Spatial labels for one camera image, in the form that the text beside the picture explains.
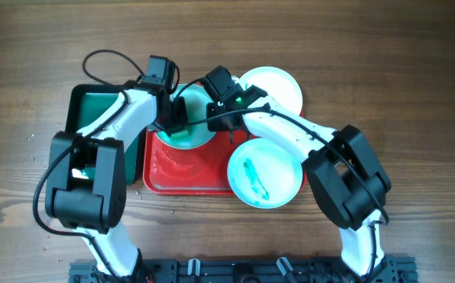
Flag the green sponge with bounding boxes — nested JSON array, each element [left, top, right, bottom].
[[169, 128, 190, 142]]

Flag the white plate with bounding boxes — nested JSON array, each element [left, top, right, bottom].
[[154, 83, 215, 149], [227, 138, 304, 209], [232, 66, 303, 115]]

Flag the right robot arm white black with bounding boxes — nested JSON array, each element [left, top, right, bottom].
[[204, 84, 391, 281]]

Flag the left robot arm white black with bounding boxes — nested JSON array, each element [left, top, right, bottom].
[[36, 81, 187, 282]]

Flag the red plastic tray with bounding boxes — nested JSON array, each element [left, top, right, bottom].
[[142, 83, 306, 197]]

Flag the black tray green water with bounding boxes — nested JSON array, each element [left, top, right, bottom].
[[65, 84, 146, 185]]

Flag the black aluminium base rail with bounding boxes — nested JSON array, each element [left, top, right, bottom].
[[68, 255, 420, 283]]

